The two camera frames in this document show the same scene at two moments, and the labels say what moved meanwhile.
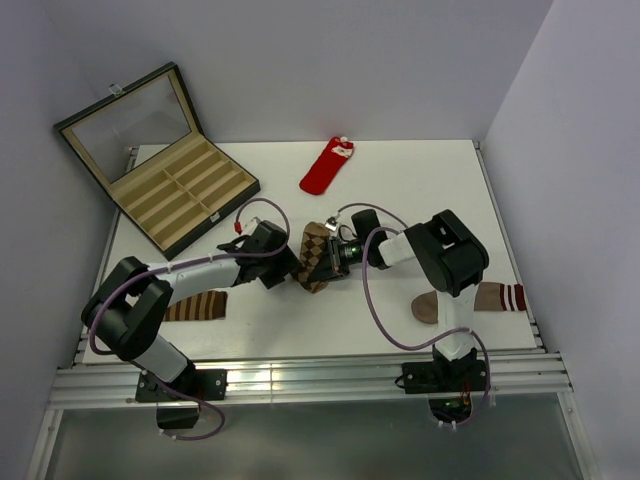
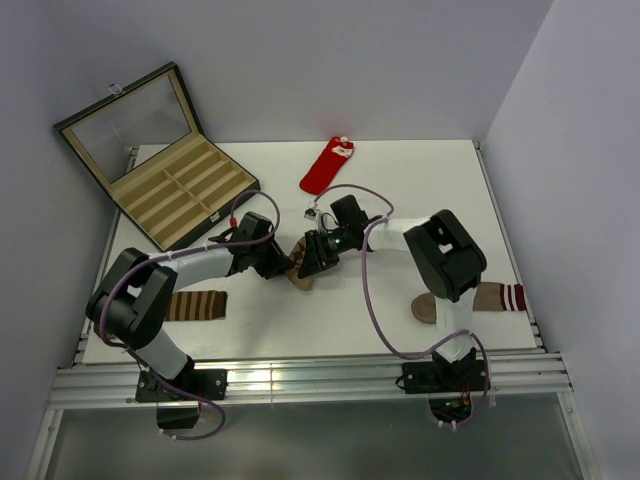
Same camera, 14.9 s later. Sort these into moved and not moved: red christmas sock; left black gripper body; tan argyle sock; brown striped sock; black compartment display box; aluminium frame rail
Moved: tan argyle sock; left black gripper body
Not moved: aluminium frame rail; red christmas sock; black compartment display box; brown striped sock
